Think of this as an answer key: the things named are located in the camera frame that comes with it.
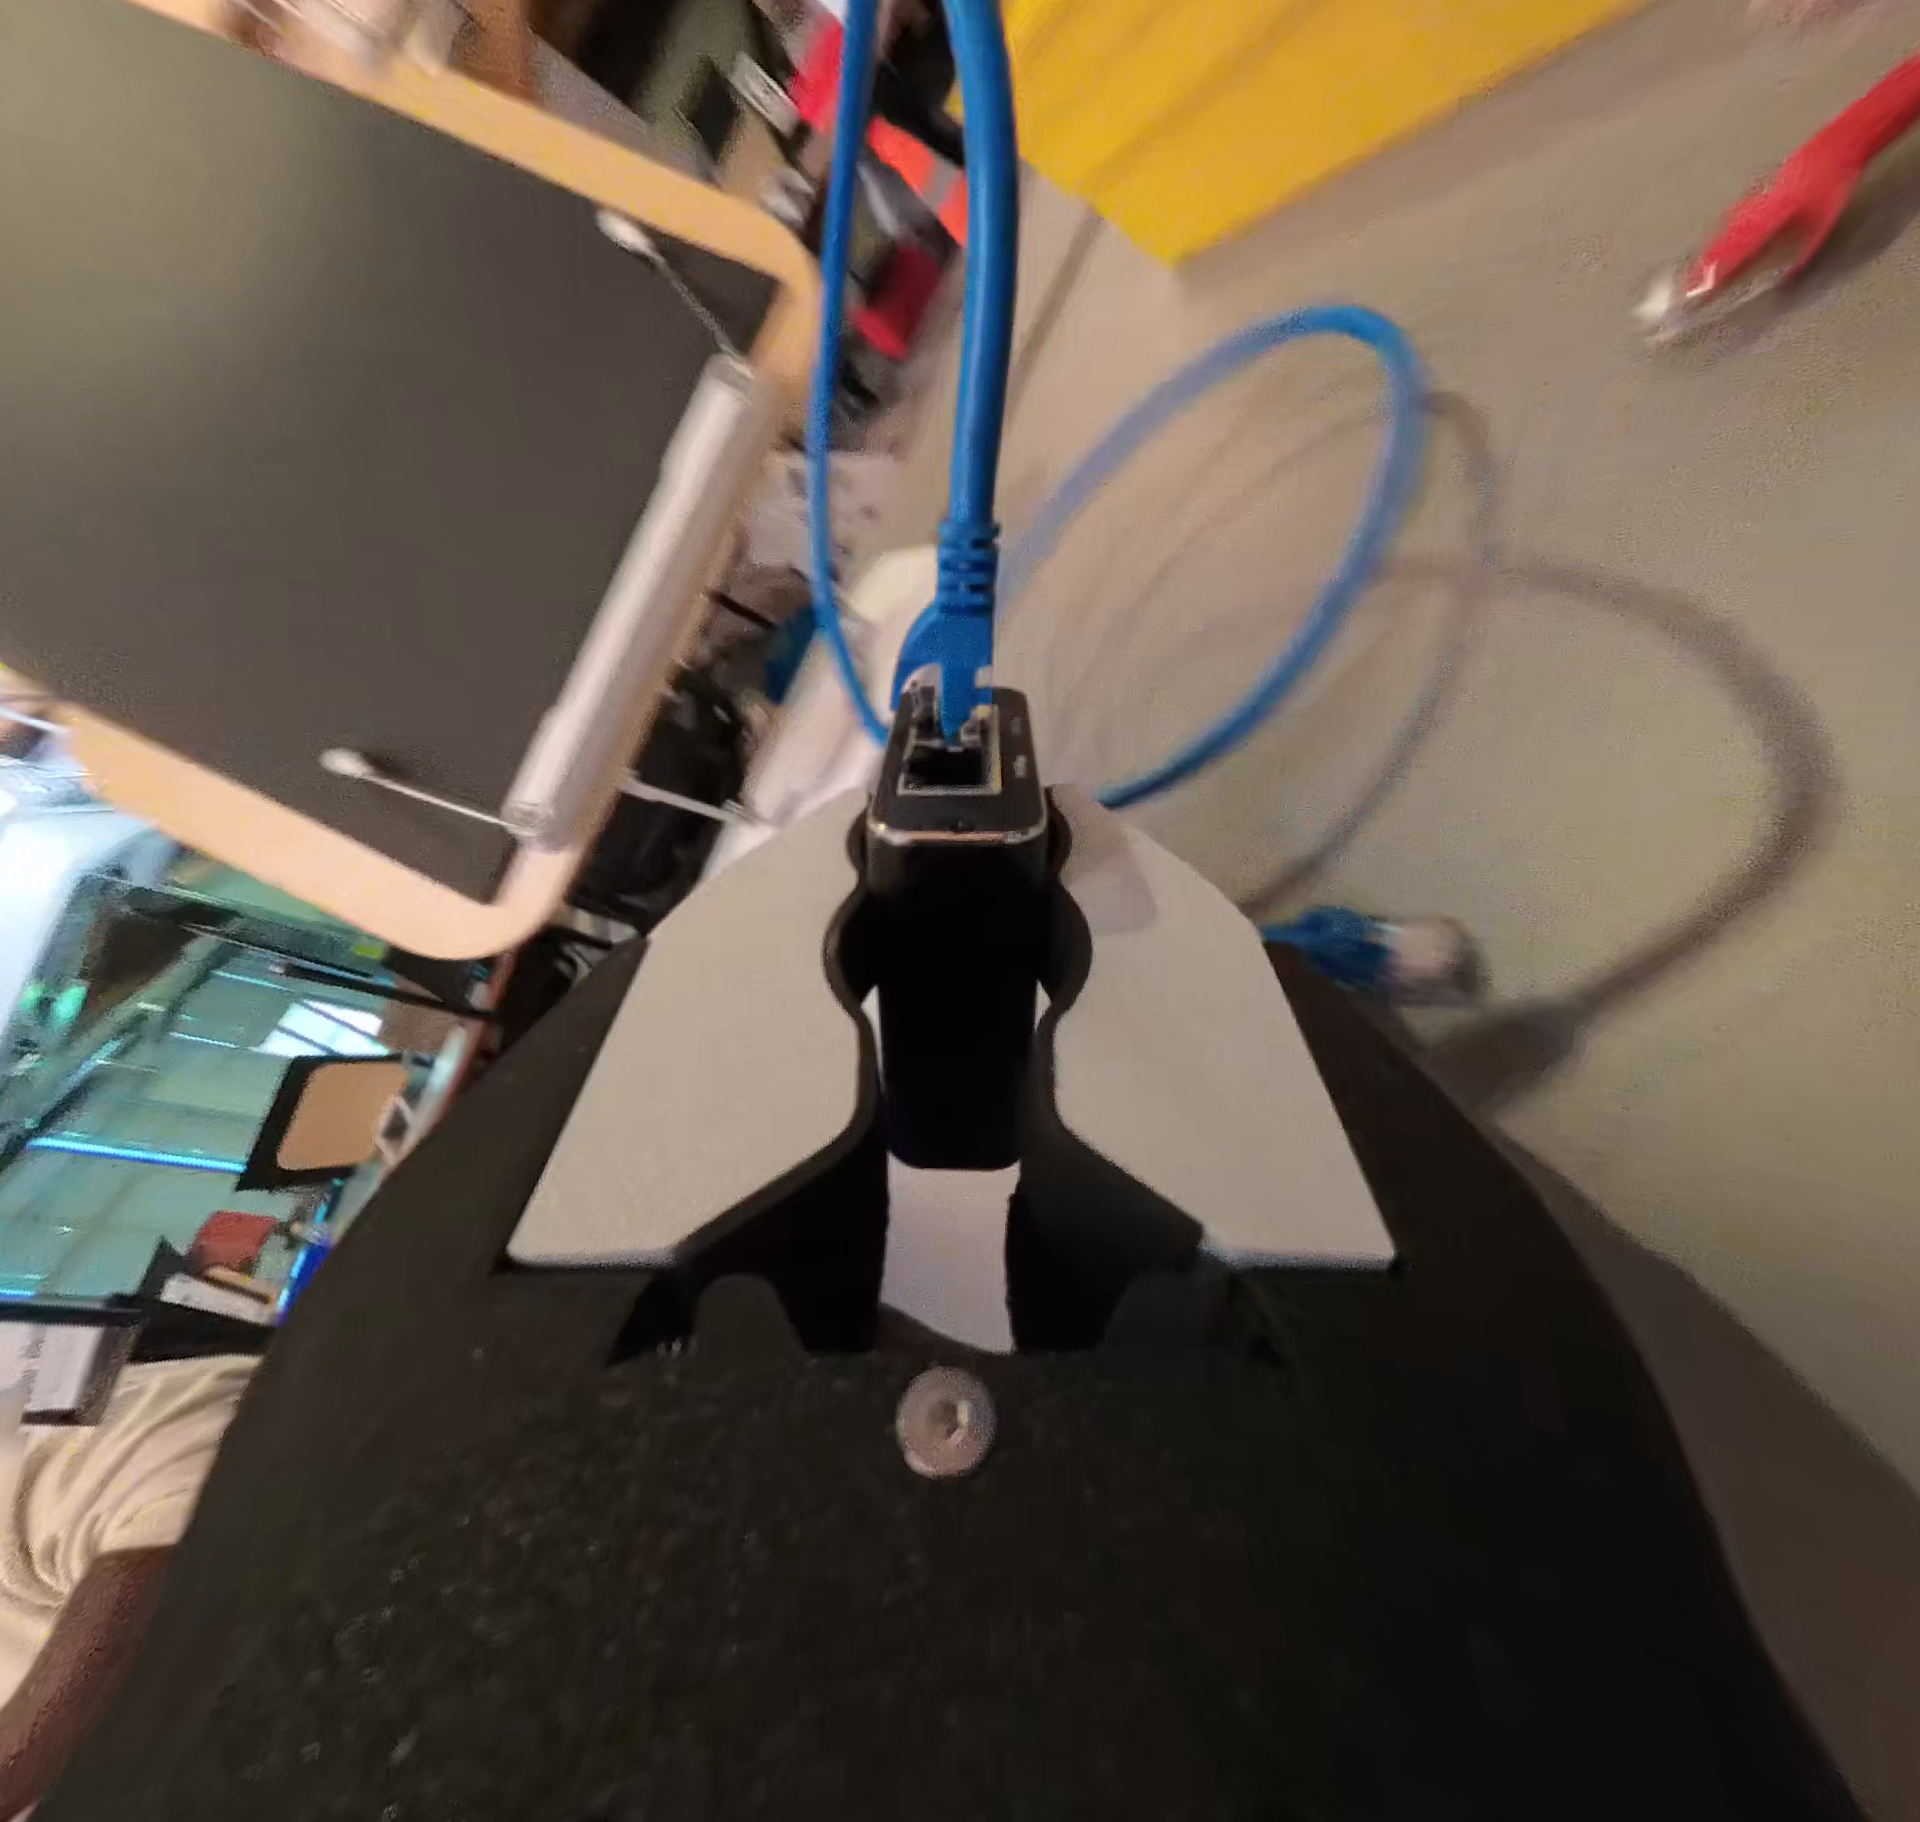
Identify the white stand base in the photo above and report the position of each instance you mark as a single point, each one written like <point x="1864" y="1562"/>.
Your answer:
<point x="884" y="608"/>

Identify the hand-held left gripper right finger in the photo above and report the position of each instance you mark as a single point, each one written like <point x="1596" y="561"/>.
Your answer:
<point x="1215" y="1088"/>

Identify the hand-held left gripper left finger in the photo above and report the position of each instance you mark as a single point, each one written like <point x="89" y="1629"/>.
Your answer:
<point x="705" y="1088"/>

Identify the yellow plastic bin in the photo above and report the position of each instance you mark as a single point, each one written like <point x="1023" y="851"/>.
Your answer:
<point x="1276" y="52"/>

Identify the black ethernet adapter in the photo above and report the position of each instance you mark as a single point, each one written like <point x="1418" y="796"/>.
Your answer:
<point x="952" y="981"/>

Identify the black board with wooden frame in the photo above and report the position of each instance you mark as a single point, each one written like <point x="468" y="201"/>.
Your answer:
<point x="300" y="430"/>

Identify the person's left forearm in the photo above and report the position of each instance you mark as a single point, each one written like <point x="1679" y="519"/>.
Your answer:
<point x="91" y="1477"/>

